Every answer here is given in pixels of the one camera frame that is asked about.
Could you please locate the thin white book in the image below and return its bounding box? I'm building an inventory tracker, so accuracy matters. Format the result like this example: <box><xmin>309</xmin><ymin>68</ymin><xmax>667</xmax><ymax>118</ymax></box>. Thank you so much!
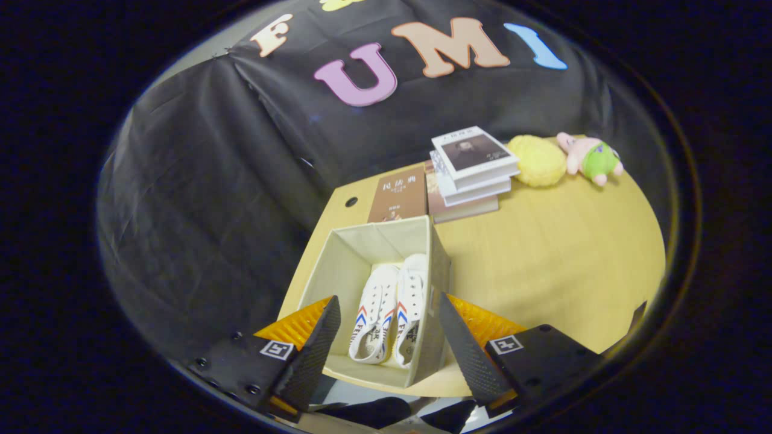
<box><xmin>429</xmin><ymin>151</ymin><xmax>512</xmax><ymax>207</ymax></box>

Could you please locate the thick brown-edged book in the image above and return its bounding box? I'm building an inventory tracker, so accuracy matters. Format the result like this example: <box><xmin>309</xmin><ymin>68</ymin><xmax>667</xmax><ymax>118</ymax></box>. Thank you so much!
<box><xmin>425</xmin><ymin>160</ymin><xmax>500</xmax><ymax>224</ymax></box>

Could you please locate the black backdrop cloth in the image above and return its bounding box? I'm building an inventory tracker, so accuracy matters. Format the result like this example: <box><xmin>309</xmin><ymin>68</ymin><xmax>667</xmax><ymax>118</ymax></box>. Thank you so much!
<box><xmin>96</xmin><ymin>0</ymin><xmax>676</xmax><ymax>368</ymax></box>

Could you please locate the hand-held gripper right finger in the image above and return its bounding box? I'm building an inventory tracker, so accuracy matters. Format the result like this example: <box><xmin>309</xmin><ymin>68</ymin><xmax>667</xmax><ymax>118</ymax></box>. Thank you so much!
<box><xmin>438</xmin><ymin>293</ymin><xmax>605</xmax><ymax>418</ymax></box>

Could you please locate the grey fabric storage box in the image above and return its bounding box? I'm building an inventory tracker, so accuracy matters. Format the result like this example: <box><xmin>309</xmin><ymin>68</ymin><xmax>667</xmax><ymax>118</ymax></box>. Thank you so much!
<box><xmin>297</xmin><ymin>215</ymin><xmax>452</xmax><ymax>388</ymax></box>

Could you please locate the pink and green plush toy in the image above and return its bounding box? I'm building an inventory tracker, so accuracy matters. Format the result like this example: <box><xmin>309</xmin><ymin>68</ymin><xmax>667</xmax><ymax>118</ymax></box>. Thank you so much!
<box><xmin>556</xmin><ymin>132</ymin><xmax>624</xmax><ymax>186</ymax></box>

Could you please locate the yellow plush toy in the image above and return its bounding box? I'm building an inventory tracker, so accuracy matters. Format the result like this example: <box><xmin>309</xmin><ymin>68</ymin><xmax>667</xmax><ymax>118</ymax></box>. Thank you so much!
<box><xmin>505</xmin><ymin>134</ymin><xmax>568</xmax><ymax>188</ymax></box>

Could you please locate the white shoe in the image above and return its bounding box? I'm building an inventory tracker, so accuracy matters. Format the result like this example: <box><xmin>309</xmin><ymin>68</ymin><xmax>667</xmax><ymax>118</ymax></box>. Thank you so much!
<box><xmin>392</xmin><ymin>253</ymin><xmax>430</xmax><ymax>369</ymax></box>
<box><xmin>349</xmin><ymin>264</ymin><xmax>400</xmax><ymax>365</ymax></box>

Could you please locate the brown book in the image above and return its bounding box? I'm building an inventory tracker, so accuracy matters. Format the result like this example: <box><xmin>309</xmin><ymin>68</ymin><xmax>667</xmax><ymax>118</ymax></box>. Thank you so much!
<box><xmin>367</xmin><ymin>167</ymin><xmax>427</xmax><ymax>224</ymax></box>

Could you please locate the white book with portrait cover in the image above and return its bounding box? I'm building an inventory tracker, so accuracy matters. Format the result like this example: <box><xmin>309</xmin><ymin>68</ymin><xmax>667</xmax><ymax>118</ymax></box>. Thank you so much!
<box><xmin>431</xmin><ymin>125</ymin><xmax>520</xmax><ymax>181</ymax></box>

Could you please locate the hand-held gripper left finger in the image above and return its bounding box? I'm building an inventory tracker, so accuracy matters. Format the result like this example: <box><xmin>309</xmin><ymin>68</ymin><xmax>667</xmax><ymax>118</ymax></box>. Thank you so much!
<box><xmin>187</xmin><ymin>295</ymin><xmax>342</xmax><ymax>423</ymax></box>

